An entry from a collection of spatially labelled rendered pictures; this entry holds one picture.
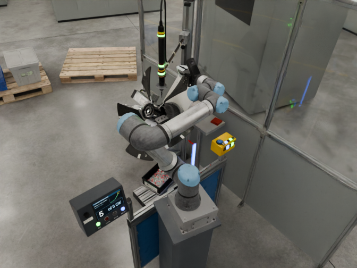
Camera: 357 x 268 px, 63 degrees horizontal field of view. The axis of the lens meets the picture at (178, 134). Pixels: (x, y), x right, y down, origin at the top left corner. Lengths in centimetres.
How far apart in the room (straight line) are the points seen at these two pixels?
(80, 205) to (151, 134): 57
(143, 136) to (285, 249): 208
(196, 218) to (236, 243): 130
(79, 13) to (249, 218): 597
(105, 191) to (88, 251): 134
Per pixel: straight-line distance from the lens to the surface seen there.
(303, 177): 245
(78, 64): 524
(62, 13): 747
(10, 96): 483
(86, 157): 360
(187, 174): 152
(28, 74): 483
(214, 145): 212
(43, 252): 299
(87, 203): 156
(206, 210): 166
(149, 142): 121
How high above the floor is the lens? 248
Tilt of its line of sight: 41 degrees down
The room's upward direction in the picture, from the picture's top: 2 degrees clockwise
